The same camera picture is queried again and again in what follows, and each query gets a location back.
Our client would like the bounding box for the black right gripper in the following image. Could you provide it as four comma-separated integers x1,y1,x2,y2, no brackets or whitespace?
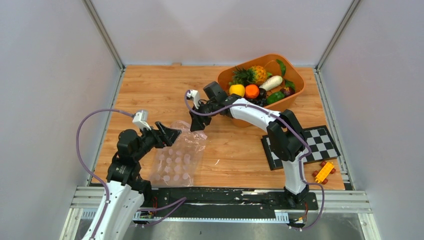
189,100,219,132

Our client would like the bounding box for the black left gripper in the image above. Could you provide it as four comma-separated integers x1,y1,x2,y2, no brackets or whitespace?
133,120,182,161

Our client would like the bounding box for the clear zip top bag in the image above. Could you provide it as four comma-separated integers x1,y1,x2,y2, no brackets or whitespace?
149,120,208,188

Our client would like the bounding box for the toy pineapple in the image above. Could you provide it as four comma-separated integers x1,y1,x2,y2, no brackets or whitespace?
229,65,272,86

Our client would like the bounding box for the orange plastic basin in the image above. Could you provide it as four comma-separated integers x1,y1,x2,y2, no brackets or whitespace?
217,54,305,112

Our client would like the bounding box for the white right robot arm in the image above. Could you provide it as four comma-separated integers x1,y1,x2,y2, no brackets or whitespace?
184,81,312,209

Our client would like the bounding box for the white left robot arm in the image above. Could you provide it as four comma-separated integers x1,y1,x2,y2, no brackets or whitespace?
83,121,182,240

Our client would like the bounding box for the yellow toy lemon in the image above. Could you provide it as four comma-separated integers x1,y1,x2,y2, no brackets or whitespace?
228,84,245,98

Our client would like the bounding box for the toy orange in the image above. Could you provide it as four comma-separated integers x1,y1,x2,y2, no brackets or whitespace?
244,84,260,99

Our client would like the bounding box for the black toy grape bunch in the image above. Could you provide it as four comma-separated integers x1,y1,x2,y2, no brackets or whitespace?
247,98,268,107

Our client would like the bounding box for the green toy pepper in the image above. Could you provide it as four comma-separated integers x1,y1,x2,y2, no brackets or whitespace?
266,91,286,105

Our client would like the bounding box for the white toy radish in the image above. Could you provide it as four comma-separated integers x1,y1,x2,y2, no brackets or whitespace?
259,75,284,92

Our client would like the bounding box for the green toy leaf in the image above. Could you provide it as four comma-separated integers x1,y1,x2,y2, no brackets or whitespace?
275,59,287,77

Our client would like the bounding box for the black white checkerboard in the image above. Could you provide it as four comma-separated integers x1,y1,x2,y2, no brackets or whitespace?
261,125,341,171

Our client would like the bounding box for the yellow toy brick car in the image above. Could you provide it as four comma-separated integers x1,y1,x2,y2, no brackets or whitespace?
312,161,336,185

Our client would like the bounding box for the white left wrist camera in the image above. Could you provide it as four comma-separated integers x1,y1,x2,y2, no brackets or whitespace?
132,109,152,130

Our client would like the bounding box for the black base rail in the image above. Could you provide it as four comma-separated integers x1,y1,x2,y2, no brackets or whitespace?
141,187,319,219

